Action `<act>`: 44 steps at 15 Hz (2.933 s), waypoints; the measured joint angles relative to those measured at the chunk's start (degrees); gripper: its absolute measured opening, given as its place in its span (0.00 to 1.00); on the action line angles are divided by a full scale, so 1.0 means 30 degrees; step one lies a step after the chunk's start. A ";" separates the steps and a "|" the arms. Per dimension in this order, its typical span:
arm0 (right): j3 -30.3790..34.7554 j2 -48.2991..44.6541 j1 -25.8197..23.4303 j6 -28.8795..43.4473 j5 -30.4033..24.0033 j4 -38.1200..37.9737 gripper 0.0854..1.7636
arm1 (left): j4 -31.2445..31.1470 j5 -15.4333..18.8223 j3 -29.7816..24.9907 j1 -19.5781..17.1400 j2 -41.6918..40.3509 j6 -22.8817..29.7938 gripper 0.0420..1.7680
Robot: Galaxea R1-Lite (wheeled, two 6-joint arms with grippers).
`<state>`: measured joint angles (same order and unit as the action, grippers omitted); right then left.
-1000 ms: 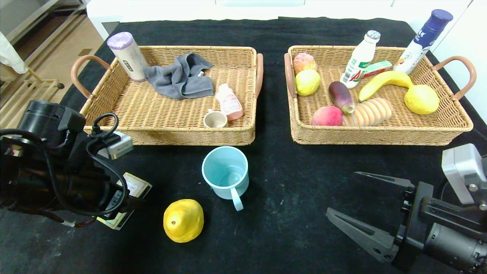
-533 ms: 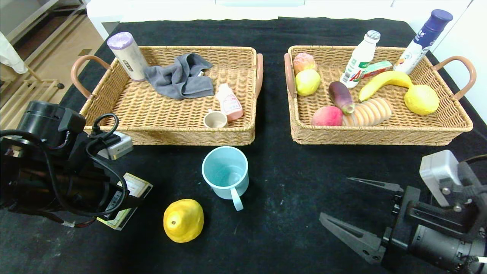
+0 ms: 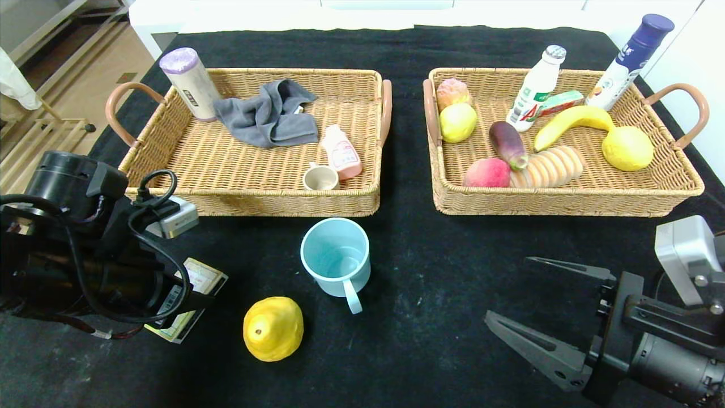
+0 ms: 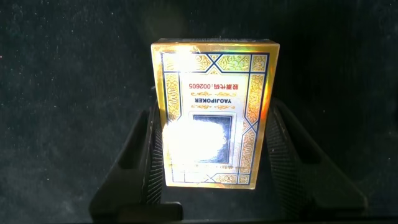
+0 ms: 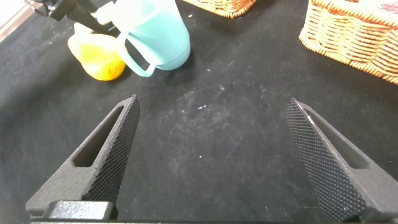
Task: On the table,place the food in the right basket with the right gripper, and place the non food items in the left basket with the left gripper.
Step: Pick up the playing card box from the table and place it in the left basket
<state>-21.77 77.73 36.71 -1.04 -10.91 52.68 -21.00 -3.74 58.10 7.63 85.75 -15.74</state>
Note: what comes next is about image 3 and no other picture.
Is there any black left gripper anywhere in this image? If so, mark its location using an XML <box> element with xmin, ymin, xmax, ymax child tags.
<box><xmin>145</xmin><ymin>271</ymin><xmax>216</xmax><ymax>329</ymax></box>

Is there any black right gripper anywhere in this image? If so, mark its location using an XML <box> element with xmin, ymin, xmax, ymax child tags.
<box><xmin>483</xmin><ymin>256</ymin><xmax>725</xmax><ymax>407</ymax></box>

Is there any yellow green card box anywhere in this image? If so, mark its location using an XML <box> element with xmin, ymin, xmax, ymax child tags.
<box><xmin>144</xmin><ymin>257</ymin><xmax>228</xmax><ymax>345</ymax></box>

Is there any large yellow lemon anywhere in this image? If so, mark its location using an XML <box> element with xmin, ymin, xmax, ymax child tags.
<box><xmin>602</xmin><ymin>126</ymin><xmax>655</xmax><ymax>172</ymax></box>

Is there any purple eggplant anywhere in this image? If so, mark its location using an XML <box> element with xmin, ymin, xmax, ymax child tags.
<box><xmin>489</xmin><ymin>121</ymin><xmax>530</xmax><ymax>171</ymax></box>

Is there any pink plastic bottle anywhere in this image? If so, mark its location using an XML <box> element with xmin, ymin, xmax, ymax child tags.
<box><xmin>322</xmin><ymin>124</ymin><xmax>363</xmax><ymax>181</ymax></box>

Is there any yellow pear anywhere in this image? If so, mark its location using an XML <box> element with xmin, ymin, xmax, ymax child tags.
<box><xmin>242</xmin><ymin>296</ymin><xmax>304</xmax><ymax>362</ymax></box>

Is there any light blue plastic mug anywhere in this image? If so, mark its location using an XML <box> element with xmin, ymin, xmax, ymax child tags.
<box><xmin>300</xmin><ymin>218</ymin><xmax>372</xmax><ymax>315</ymax></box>

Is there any sliced bread loaf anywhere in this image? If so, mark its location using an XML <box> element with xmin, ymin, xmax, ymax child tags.
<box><xmin>508</xmin><ymin>145</ymin><xmax>585</xmax><ymax>189</ymax></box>

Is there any small beige cup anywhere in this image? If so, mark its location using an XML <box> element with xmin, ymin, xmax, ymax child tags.
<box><xmin>303</xmin><ymin>161</ymin><xmax>340</xmax><ymax>192</ymax></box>

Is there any red peach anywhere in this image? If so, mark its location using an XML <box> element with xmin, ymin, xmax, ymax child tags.
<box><xmin>463</xmin><ymin>158</ymin><xmax>511</xmax><ymax>189</ymax></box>

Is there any black table cloth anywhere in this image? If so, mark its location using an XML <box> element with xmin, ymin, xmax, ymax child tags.
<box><xmin>0</xmin><ymin>25</ymin><xmax>725</xmax><ymax>408</ymax></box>

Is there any grey cloth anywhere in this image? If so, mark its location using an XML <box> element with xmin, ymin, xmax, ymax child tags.
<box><xmin>214</xmin><ymin>79</ymin><xmax>319</xmax><ymax>149</ymax></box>

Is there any yellow banana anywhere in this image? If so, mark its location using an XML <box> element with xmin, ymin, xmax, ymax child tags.
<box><xmin>534</xmin><ymin>105</ymin><xmax>617</xmax><ymax>152</ymax></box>

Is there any white canister with purple lid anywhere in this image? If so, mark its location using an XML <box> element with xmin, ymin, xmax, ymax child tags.
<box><xmin>159</xmin><ymin>48</ymin><xmax>221</xmax><ymax>123</ymax></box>

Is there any green and red small box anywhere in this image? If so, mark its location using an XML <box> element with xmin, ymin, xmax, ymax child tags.
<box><xmin>535</xmin><ymin>91</ymin><xmax>584</xmax><ymax>118</ymax></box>

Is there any gold metal rack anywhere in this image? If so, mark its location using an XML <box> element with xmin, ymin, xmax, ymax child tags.
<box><xmin>0</xmin><ymin>0</ymin><xmax>134</xmax><ymax>196</ymax></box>

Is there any yellow green apple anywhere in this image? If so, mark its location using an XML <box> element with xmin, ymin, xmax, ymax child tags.
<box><xmin>439</xmin><ymin>103</ymin><xmax>477</xmax><ymax>144</ymax></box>

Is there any white milk bottle grey cap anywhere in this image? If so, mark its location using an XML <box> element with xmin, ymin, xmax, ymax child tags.
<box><xmin>505</xmin><ymin>45</ymin><xmax>566</xmax><ymax>133</ymax></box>

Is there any white bottle with blue cap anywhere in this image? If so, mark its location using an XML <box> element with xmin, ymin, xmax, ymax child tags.
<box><xmin>585</xmin><ymin>14</ymin><xmax>675</xmax><ymax>111</ymax></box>

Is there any pink orange pastry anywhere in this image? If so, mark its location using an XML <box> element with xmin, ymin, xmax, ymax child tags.
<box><xmin>436</xmin><ymin>79</ymin><xmax>473</xmax><ymax>113</ymax></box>

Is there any white hanging fabric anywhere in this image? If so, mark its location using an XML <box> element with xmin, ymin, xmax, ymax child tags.
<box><xmin>0</xmin><ymin>46</ymin><xmax>44</xmax><ymax>112</ymax></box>

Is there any white table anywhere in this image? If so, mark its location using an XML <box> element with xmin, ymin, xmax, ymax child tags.
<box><xmin>129</xmin><ymin>0</ymin><xmax>624</xmax><ymax>62</ymax></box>

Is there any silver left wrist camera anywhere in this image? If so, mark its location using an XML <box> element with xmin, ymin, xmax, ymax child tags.
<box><xmin>144</xmin><ymin>195</ymin><xmax>200</xmax><ymax>240</ymax></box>

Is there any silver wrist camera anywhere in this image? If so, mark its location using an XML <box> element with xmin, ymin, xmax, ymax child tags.
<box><xmin>144</xmin><ymin>195</ymin><xmax>200</xmax><ymax>240</ymax></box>
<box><xmin>654</xmin><ymin>214</ymin><xmax>725</xmax><ymax>307</ymax></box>

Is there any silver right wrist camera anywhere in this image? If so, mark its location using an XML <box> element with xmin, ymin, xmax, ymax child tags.
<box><xmin>654</xmin><ymin>214</ymin><xmax>725</xmax><ymax>307</ymax></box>

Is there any black left wrist camera cable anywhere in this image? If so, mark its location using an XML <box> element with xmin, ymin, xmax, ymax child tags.
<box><xmin>68</xmin><ymin>169</ymin><xmax>194</xmax><ymax>325</ymax></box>

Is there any wicker basket with brown handles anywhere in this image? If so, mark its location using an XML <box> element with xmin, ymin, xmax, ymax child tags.
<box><xmin>423</xmin><ymin>68</ymin><xmax>710</xmax><ymax>218</ymax></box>
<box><xmin>105</xmin><ymin>68</ymin><xmax>393</xmax><ymax>218</ymax></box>

